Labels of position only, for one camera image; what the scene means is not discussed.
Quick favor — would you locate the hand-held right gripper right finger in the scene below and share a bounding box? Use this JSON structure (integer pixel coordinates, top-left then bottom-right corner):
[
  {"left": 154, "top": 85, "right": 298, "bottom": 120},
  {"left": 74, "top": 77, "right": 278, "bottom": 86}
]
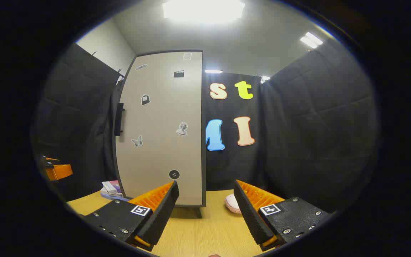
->
[{"left": 233, "top": 179, "right": 335, "bottom": 252}]

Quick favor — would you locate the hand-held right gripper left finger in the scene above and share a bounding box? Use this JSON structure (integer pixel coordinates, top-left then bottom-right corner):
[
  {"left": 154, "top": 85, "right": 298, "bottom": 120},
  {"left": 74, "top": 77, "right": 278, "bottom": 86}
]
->
[{"left": 83, "top": 181, "right": 180, "bottom": 252}]

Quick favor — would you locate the pink plush toy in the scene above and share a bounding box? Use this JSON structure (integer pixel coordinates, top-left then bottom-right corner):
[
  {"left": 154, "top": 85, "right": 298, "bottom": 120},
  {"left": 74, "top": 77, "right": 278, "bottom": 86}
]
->
[{"left": 225, "top": 194, "right": 242, "bottom": 214}]

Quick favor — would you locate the stack of small boxes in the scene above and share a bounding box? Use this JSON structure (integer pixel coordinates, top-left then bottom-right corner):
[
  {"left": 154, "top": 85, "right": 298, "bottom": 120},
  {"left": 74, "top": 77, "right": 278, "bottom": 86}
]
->
[{"left": 100, "top": 180, "right": 131, "bottom": 201}]

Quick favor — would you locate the black backdrop cloth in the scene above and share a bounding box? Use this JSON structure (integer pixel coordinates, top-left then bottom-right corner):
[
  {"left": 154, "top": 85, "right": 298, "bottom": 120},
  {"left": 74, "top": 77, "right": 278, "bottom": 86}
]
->
[{"left": 34, "top": 37, "right": 379, "bottom": 212}]

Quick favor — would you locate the black door handle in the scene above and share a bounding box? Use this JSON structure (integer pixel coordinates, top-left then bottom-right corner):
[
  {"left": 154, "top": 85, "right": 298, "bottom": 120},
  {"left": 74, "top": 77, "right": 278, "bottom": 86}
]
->
[{"left": 115, "top": 103, "right": 125, "bottom": 136}]

